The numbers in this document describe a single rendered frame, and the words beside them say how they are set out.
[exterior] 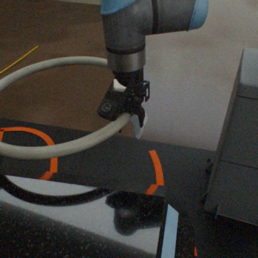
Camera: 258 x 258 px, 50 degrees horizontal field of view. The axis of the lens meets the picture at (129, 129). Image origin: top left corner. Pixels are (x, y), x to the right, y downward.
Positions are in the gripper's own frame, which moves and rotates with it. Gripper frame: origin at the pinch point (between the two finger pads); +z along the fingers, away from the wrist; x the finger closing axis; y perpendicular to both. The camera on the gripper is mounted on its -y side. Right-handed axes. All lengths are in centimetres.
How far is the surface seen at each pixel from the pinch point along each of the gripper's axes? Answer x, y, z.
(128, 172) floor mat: 36, 54, 90
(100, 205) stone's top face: -4.3, -21.0, 3.7
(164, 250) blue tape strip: -21.2, -23.0, 5.5
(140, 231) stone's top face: -15.3, -22.2, 4.0
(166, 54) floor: 91, 249, 102
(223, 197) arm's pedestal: -26, 51, 77
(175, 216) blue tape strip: -19.9, -13.5, 7.7
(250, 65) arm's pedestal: -21, 73, 10
